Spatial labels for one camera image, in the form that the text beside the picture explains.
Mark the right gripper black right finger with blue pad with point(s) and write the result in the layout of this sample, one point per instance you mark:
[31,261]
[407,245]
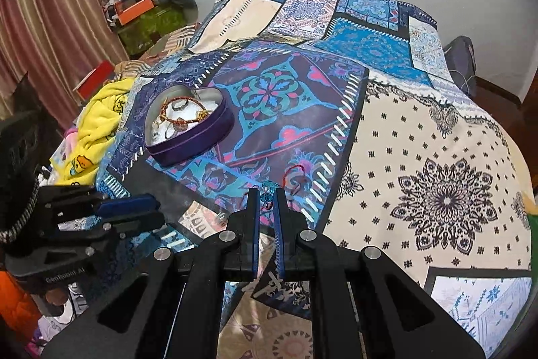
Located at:
[363,305]

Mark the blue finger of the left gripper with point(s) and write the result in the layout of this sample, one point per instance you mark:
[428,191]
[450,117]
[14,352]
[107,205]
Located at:
[126,206]

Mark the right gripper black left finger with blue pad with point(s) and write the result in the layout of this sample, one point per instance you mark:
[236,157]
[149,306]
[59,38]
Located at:
[169,306]

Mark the purple heart-shaped jewelry box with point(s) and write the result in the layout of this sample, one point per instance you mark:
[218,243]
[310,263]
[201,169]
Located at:
[182,123]

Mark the yellow cartoon blanket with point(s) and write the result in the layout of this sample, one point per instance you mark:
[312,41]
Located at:
[97,126]

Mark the red box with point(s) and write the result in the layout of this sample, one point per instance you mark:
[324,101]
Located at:
[94,80]

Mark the striped bedsheet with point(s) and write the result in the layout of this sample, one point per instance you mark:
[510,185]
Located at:
[168,45]

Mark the green patterned storage box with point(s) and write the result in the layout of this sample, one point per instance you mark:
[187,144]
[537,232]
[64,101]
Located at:
[142,33]

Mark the orange box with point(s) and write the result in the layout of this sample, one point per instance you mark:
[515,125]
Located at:
[128,14]

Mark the red striped curtain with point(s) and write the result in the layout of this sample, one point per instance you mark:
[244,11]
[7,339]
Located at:
[54,43]

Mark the patchwork patterned bed blanket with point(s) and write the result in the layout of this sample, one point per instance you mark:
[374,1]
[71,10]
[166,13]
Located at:
[350,107]

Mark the grey purple backpack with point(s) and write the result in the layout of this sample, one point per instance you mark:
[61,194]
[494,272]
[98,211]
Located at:
[461,63]

